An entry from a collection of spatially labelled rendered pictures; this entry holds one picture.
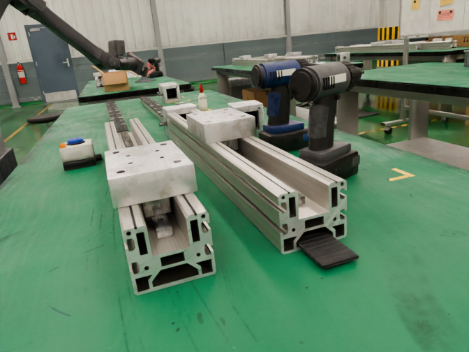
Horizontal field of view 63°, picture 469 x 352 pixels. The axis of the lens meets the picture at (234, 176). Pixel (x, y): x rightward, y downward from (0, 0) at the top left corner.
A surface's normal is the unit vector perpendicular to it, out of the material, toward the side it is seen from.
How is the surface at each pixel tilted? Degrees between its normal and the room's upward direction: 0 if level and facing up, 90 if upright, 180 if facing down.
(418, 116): 90
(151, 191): 90
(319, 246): 0
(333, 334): 0
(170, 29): 90
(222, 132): 90
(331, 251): 0
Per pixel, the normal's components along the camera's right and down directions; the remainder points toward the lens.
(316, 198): -0.94, 0.19
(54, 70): 0.30, 0.28
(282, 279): -0.10, -0.94
